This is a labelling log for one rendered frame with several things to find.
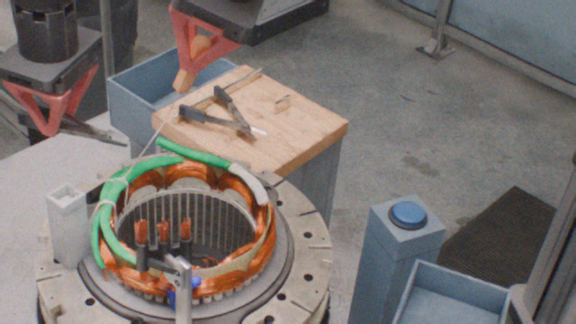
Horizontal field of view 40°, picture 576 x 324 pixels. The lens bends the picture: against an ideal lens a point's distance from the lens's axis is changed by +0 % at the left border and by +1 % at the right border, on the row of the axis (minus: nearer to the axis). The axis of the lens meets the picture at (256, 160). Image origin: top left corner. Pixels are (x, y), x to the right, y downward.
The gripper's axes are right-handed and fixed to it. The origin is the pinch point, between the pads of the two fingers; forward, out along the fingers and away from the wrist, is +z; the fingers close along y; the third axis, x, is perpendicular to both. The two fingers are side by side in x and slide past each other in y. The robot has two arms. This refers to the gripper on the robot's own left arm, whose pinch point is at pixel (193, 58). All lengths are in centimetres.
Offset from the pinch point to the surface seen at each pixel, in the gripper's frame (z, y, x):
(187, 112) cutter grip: 27.0, -22.3, 2.1
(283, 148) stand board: 24.7, -20.9, 15.5
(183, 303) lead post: 13.9, 15.0, 8.1
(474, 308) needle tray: 18.4, -2.9, 40.6
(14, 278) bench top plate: 64, -12, -11
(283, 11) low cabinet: 141, -224, 25
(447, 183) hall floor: 121, -144, 94
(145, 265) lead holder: 11.5, 14.5, 3.6
